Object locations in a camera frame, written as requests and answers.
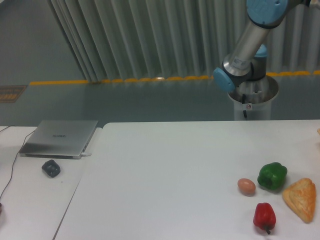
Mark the red bell pepper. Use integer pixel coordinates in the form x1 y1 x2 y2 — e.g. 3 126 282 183
253 202 277 235

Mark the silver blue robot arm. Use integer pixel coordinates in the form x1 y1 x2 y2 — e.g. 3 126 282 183
213 0 320 92

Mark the green bell pepper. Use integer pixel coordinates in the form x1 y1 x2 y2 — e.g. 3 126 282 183
257 162 288 191

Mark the white USB plug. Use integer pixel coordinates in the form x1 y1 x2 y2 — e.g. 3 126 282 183
81 152 92 157

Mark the silver closed laptop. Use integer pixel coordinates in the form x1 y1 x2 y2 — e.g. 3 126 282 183
19 120 98 159

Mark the brown egg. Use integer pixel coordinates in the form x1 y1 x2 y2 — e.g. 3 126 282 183
237 178 256 195

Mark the small black plastic object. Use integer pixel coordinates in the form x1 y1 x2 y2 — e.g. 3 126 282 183
41 159 61 178

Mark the triangular orange bread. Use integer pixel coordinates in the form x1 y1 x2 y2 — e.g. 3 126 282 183
282 178 317 224

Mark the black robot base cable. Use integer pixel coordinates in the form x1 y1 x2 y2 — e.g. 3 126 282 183
241 93 248 121

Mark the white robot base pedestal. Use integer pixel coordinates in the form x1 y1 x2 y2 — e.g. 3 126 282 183
228 75 279 121

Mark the thin black cable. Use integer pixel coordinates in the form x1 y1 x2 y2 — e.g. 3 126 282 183
0 124 38 200

